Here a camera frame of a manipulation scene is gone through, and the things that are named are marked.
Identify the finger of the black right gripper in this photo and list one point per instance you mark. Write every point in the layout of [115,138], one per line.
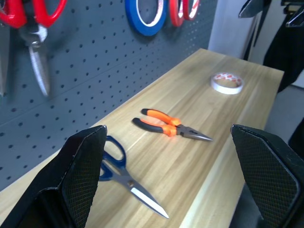
[297,19]
[254,8]

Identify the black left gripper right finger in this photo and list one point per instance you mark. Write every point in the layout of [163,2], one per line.
[273,180]

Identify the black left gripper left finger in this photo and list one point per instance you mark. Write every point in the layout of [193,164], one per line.
[71,180]

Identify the white tape roll red print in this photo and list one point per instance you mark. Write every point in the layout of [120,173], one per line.
[215,86]

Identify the orange and black needle-nose pliers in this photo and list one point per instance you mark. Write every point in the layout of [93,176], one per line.
[169,129]

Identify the black background object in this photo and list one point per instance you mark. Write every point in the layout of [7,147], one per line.
[285,54]

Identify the small red tape roll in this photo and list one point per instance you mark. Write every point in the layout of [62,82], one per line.
[188,18]

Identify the large red tape roll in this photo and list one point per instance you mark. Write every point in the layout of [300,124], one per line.
[175,21]

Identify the blue tape roll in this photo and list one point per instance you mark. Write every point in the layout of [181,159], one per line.
[133,21]

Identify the grey metal pegboard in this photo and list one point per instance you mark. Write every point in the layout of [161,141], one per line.
[95,60]

